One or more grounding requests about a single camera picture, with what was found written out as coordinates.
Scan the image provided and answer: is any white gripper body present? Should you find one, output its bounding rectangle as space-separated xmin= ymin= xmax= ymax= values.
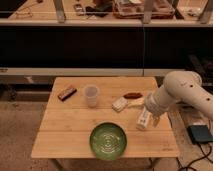
xmin=144 ymin=93 xmax=167 ymax=117

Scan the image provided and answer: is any green ceramic bowl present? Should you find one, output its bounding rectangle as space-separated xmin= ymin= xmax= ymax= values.
xmin=89 ymin=122 xmax=127 ymax=161

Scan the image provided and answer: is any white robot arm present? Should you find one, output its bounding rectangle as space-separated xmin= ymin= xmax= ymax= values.
xmin=144 ymin=71 xmax=213 ymax=121

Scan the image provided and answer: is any white tube bottle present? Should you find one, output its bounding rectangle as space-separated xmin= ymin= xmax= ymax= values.
xmin=137 ymin=108 xmax=151 ymax=130

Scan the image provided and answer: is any brown sausage toy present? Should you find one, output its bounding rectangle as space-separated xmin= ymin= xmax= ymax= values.
xmin=124 ymin=93 xmax=143 ymax=99

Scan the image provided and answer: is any white ridged block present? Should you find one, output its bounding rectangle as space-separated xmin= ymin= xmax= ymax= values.
xmin=112 ymin=97 xmax=128 ymax=112

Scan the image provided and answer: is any black power box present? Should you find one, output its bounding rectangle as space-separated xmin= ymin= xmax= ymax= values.
xmin=187 ymin=125 xmax=213 ymax=144

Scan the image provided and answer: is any clear plastic cup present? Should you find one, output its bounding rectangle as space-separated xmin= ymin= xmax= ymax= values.
xmin=83 ymin=85 xmax=99 ymax=108

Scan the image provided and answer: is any wooden folding table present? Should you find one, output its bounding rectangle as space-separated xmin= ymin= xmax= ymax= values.
xmin=31 ymin=77 xmax=179 ymax=158

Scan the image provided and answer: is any brown rectangular block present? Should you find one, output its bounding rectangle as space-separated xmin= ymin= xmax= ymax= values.
xmin=58 ymin=86 xmax=77 ymax=101

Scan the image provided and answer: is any wicker tray on shelf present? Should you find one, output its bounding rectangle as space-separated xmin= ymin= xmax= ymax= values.
xmin=113 ymin=0 xmax=175 ymax=19

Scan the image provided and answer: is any black floor cable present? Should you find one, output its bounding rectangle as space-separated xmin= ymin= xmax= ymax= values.
xmin=176 ymin=143 xmax=213 ymax=171

